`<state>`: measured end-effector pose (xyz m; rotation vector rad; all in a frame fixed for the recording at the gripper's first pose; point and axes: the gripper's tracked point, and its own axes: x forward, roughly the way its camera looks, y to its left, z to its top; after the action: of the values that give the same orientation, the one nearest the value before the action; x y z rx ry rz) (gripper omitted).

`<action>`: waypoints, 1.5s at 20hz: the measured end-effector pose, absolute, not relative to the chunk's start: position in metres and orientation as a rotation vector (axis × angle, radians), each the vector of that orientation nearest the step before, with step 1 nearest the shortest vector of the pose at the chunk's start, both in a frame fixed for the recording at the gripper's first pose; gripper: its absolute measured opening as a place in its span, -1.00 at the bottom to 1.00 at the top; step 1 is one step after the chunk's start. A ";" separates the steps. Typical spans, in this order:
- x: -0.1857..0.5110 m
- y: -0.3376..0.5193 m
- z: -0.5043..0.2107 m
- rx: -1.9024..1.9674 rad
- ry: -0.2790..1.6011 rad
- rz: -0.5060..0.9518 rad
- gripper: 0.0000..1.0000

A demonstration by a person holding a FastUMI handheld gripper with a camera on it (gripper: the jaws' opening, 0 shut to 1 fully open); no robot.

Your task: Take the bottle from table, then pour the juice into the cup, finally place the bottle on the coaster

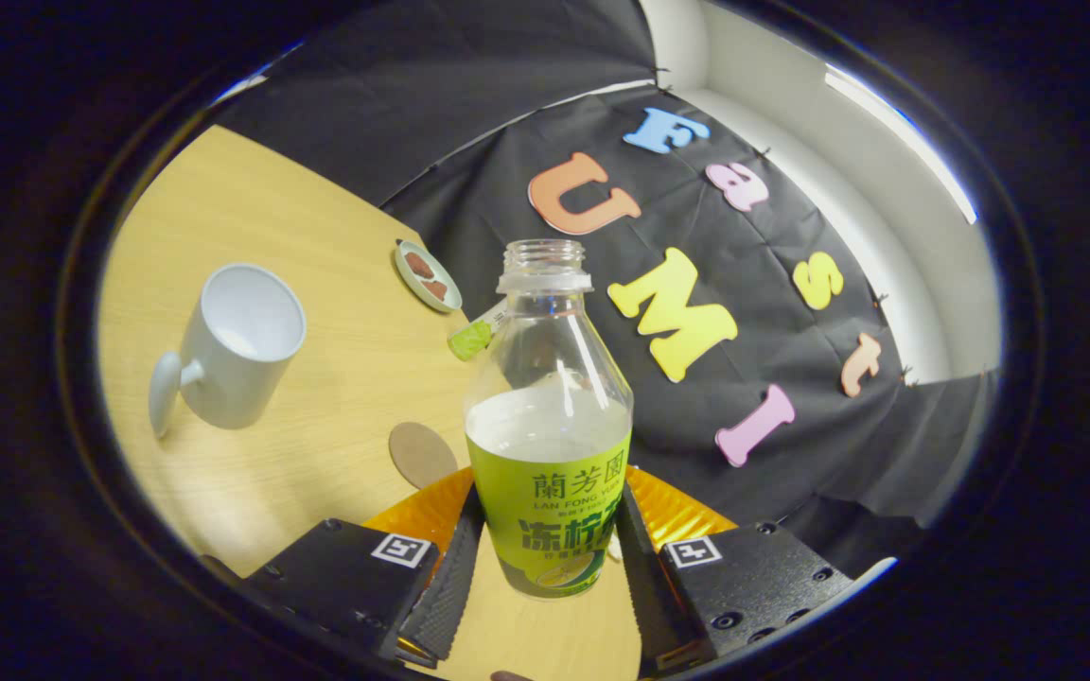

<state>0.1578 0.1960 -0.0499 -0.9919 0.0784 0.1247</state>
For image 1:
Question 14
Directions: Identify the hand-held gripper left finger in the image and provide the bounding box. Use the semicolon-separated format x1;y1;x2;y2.
240;465;487;668

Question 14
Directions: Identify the white cup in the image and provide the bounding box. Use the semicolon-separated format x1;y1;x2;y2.
148;262;308;441

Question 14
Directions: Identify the green label juice bottle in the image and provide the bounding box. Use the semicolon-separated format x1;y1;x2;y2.
463;238;635;601

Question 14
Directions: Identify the wooden table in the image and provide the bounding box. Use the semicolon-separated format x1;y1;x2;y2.
96;125;645;681

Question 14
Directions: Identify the ceiling light panel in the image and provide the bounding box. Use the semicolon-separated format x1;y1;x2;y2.
824;66;979;226

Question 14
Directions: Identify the pale green plate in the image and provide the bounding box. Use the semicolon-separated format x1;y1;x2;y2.
394;238;464;314

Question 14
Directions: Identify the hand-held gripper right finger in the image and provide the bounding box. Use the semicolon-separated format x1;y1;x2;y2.
614;463;858;677

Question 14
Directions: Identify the black backdrop cloth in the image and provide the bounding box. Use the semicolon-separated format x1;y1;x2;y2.
214;0;1000;578

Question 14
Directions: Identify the round brown coaster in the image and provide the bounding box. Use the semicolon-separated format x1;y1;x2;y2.
388;421;460;490

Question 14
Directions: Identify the capped green label bottle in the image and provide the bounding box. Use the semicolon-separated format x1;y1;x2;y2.
448;298;511;362

